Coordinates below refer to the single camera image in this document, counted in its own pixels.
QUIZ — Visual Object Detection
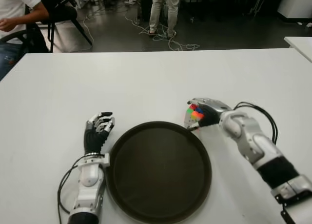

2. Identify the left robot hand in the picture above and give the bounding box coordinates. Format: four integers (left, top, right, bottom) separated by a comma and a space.
84, 111, 116, 153

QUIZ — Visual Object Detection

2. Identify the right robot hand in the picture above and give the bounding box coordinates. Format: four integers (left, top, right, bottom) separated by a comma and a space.
186, 97, 234, 132

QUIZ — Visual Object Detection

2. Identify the multicoloured Rubik's cube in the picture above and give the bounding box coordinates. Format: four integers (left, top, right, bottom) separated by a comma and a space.
183, 103, 205, 128

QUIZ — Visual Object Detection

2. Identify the round dark brown plate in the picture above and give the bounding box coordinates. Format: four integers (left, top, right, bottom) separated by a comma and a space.
109, 121, 212, 222

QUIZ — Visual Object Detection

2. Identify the white side table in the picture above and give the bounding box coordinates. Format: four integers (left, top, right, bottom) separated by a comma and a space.
284, 36, 312, 63

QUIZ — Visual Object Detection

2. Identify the folded metal stand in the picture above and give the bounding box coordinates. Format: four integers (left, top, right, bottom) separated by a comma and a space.
248, 0, 265, 19

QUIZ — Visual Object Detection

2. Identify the person in grey trousers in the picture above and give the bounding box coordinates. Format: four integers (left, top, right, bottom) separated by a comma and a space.
147, 0, 183, 38

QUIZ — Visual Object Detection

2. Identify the black office chair armrest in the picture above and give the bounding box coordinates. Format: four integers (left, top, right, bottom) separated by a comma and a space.
0, 21, 51, 54

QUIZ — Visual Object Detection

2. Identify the black chair with slanted legs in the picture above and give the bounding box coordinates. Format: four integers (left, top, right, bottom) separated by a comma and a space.
36, 0, 93, 53

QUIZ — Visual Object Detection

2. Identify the white cabinet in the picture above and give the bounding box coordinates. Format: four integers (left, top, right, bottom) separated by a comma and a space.
276, 0, 312, 22

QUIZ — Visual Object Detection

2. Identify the seated person white polo shirt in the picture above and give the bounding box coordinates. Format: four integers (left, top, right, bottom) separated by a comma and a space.
0, 0, 51, 81

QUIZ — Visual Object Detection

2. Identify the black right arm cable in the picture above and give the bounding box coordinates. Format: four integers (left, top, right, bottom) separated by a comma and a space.
233, 101, 278, 145

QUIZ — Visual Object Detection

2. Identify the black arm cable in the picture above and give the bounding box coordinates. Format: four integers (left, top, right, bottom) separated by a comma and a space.
57, 153, 98, 224
233, 101, 278, 145

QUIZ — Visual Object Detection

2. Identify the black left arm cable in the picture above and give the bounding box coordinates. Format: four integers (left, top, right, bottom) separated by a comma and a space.
57, 153, 98, 224

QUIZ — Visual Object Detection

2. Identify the tangled white floor cable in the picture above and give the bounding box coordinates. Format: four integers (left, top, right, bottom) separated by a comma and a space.
124, 13, 200, 51

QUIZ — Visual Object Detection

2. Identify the white cable by chair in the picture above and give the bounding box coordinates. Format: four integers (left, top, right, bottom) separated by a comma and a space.
78, 14, 95, 41

